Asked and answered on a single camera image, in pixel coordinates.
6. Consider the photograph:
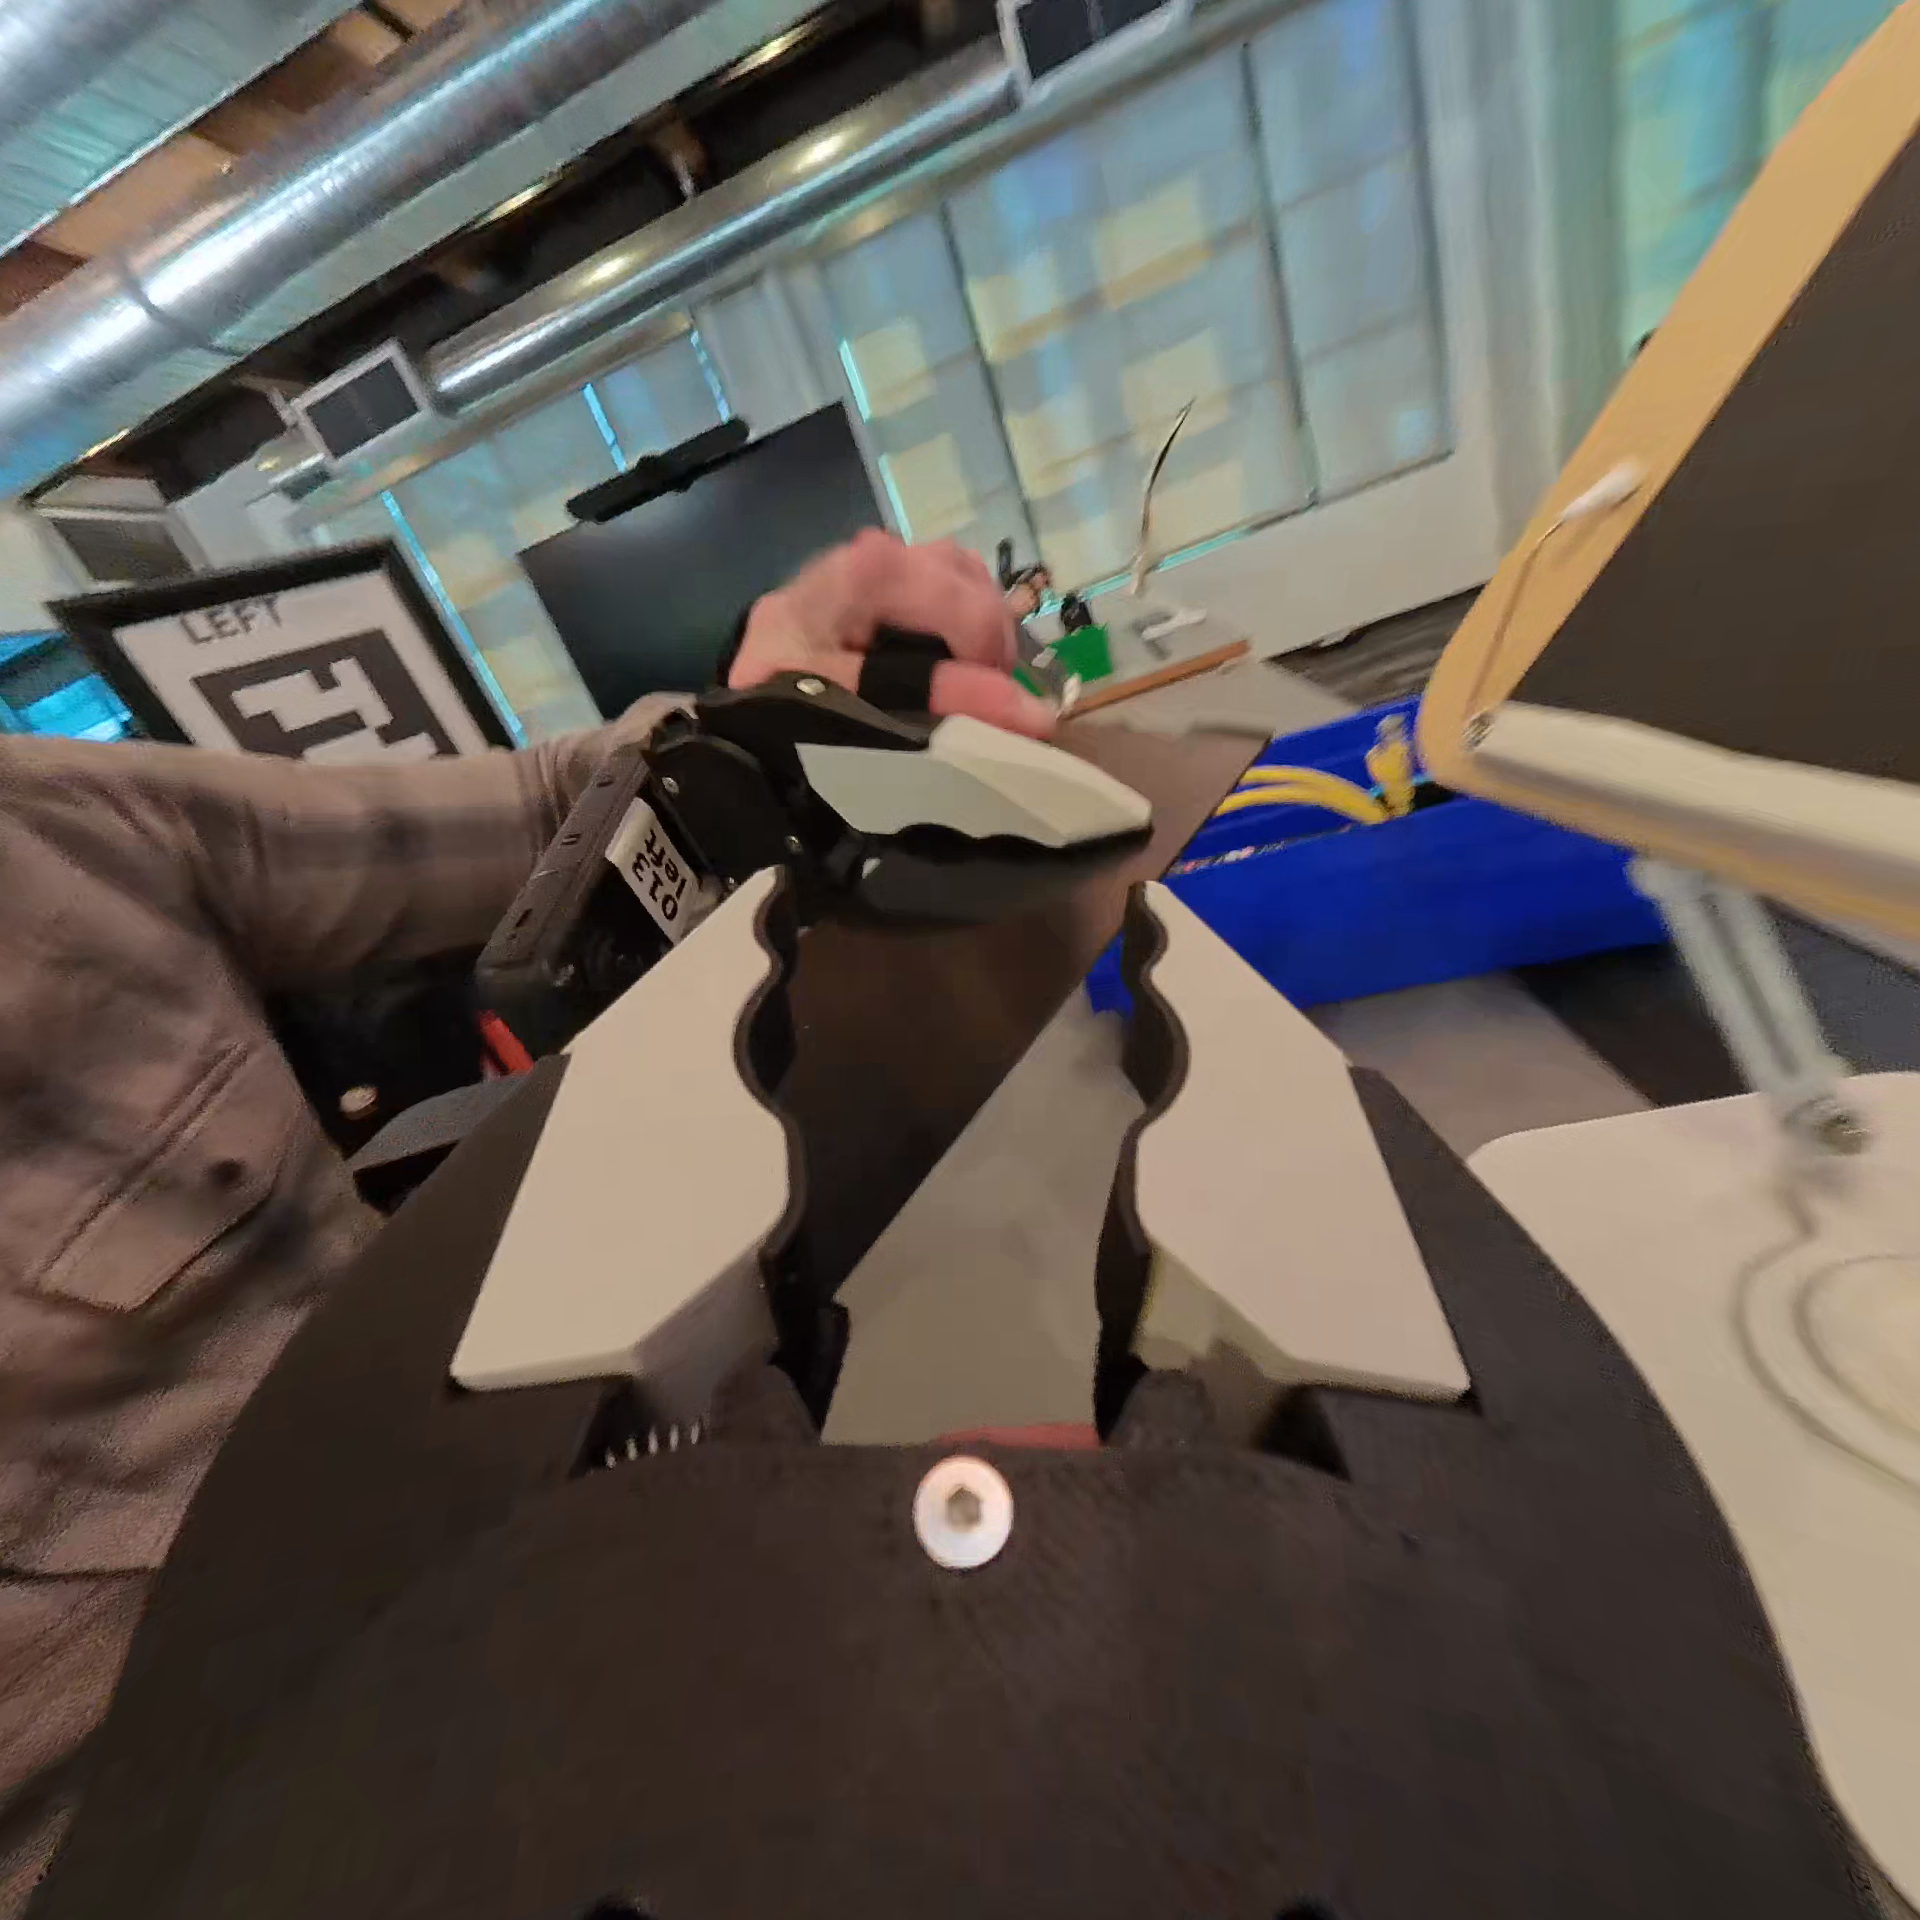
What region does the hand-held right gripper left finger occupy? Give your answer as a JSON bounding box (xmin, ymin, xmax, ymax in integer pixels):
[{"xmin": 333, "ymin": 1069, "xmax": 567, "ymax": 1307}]
[{"xmin": 449, "ymin": 871, "xmax": 807, "ymax": 1393}]

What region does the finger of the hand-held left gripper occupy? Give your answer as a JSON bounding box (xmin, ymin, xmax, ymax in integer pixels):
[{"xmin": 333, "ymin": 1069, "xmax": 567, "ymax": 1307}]
[{"xmin": 794, "ymin": 717, "xmax": 1157, "ymax": 857}]

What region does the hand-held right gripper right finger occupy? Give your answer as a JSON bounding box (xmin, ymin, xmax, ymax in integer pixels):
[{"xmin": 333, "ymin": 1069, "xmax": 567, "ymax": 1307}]
[{"xmin": 1098, "ymin": 883, "xmax": 1471, "ymax": 1407}]

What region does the thin black plastic strip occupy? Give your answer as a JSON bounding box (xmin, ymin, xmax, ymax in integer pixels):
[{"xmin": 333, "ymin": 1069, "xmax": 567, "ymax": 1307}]
[{"xmin": 766, "ymin": 720, "xmax": 1269, "ymax": 1329}]

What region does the person's left hand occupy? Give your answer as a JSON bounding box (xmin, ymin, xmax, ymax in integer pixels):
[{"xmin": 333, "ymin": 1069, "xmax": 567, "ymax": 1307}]
[{"xmin": 729, "ymin": 534, "xmax": 1058, "ymax": 737}]

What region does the blue plastic bin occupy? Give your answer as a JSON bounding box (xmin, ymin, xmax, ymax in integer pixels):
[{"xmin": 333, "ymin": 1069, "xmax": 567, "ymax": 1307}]
[{"xmin": 1088, "ymin": 697, "xmax": 1666, "ymax": 1017}]

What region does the black video bar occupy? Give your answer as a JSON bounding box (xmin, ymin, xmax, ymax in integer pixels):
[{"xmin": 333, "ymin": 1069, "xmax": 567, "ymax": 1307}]
[{"xmin": 564, "ymin": 422, "xmax": 752, "ymax": 519}]

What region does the yellow item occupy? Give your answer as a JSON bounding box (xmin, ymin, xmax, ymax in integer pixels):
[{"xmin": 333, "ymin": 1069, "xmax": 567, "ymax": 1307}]
[{"xmin": 1215, "ymin": 720, "xmax": 1425, "ymax": 833}]

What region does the framed tag poster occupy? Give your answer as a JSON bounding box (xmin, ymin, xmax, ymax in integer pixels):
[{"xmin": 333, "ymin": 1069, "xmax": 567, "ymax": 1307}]
[{"xmin": 45, "ymin": 542, "xmax": 511, "ymax": 768}]

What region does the ceiling air vent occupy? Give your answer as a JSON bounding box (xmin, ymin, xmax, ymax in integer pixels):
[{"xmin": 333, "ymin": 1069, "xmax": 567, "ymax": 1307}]
[
  {"xmin": 999, "ymin": 0, "xmax": 1185, "ymax": 93},
  {"xmin": 293, "ymin": 342, "xmax": 436, "ymax": 466}
]

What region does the black backdrop board stand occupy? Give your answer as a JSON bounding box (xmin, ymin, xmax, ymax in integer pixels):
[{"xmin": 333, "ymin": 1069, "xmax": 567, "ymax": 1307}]
[{"xmin": 1417, "ymin": 0, "xmax": 1920, "ymax": 873}]

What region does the black wall screen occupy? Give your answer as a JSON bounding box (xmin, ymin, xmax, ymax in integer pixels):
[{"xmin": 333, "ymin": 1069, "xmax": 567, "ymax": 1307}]
[{"xmin": 518, "ymin": 408, "xmax": 903, "ymax": 722}]

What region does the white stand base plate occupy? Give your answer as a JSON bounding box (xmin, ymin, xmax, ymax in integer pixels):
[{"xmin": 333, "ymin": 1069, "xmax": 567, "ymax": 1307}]
[{"xmin": 1471, "ymin": 1074, "xmax": 1920, "ymax": 1920}]

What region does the silver ceiling duct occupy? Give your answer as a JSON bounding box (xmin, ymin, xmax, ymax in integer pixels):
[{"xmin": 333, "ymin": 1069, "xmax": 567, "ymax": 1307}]
[{"xmin": 0, "ymin": 0, "xmax": 1022, "ymax": 453}]

